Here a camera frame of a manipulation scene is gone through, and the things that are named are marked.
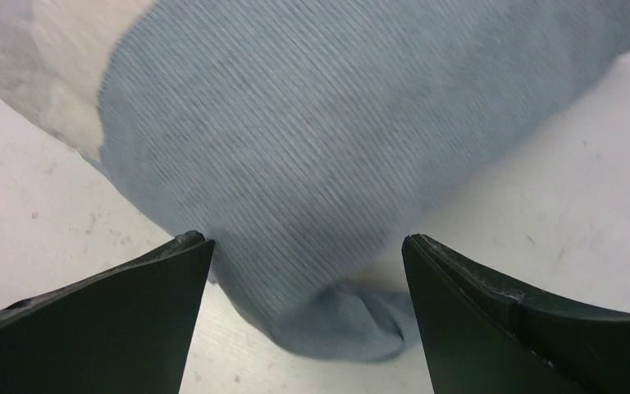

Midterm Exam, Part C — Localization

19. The light blue pillowcase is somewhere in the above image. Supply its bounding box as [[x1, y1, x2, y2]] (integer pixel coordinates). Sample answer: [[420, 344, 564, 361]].
[[98, 1, 630, 362]]

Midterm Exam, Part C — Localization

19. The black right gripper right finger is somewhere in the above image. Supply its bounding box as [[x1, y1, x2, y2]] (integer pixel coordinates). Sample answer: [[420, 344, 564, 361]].
[[402, 234, 630, 394]]

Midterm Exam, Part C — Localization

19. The white pillow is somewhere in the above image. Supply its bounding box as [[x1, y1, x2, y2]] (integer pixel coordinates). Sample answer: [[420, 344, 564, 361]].
[[0, 0, 152, 161]]

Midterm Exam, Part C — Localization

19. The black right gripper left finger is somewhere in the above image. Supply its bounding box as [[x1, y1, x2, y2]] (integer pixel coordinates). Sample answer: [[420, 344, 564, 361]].
[[0, 231, 214, 393]]

